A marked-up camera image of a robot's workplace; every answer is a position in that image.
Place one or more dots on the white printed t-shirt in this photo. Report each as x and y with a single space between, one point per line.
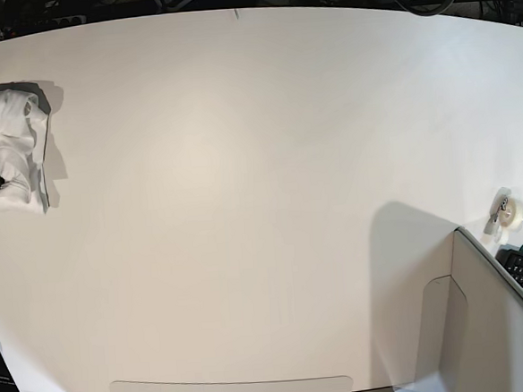
24 121

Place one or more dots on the clear tape dispenser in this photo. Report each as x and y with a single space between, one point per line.
505 216

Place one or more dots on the grey cardboard box right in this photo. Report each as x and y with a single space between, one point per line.
471 339

